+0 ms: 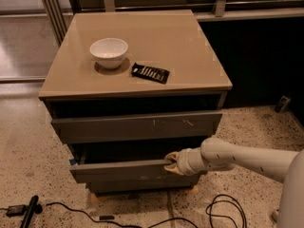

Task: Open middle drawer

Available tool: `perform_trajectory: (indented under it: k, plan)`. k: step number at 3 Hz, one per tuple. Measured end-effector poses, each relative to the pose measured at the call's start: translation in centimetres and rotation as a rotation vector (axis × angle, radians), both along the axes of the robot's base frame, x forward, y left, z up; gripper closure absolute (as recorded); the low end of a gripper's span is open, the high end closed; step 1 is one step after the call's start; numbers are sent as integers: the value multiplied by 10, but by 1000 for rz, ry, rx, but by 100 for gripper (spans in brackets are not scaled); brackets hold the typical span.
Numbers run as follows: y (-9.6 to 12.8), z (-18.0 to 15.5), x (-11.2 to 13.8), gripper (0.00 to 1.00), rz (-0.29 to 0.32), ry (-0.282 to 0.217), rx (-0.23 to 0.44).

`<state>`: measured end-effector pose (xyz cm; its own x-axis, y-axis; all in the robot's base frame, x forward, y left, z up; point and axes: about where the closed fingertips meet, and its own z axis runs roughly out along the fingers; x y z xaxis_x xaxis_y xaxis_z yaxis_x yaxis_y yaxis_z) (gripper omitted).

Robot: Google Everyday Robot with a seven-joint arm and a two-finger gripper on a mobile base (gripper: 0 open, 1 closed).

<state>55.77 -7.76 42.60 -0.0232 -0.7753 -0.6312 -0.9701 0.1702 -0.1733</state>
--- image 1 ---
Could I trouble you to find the grey top drawer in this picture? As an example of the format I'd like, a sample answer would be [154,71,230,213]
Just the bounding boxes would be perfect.
[51,111,222,143]

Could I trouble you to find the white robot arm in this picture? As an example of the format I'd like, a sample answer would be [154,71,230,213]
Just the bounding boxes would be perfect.
[164,137,304,228]

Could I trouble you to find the coiled black cable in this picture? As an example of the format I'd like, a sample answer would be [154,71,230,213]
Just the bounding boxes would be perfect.
[204,193,248,228]

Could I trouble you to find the black stick device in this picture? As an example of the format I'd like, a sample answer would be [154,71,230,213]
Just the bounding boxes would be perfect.
[20,195,43,228]

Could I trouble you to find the grey three-drawer cabinet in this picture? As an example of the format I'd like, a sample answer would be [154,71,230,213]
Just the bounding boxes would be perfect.
[38,9,233,197]

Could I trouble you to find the grey drawer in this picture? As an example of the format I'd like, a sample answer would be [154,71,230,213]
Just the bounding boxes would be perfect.
[86,175,200,194]
[69,142,203,184]
[51,111,222,143]

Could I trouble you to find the small dark floor box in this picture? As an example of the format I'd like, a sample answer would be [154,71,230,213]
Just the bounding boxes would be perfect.
[275,95,291,113]

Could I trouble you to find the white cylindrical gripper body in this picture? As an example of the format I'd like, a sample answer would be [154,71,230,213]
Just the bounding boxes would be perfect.
[176,148,207,176]

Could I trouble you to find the metal railing frame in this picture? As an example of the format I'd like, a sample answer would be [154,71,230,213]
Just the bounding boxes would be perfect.
[42,0,304,42]

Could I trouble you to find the black snack packet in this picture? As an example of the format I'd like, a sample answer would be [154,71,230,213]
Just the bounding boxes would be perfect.
[131,63,170,85]

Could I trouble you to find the grey bottom drawer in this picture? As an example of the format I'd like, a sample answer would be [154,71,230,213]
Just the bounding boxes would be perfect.
[86,175,200,194]

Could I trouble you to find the white ceramic bowl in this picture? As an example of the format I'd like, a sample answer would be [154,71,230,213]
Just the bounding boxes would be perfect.
[89,38,128,69]

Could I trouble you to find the black power adapter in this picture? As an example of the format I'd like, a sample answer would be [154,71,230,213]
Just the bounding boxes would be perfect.
[6,204,27,217]

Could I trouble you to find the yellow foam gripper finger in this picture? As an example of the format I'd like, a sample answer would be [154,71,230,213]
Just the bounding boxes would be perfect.
[164,165,183,176]
[164,151,179,162]

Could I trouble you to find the white power strip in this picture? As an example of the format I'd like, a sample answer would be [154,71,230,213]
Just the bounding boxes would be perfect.
[272,209,279,222]

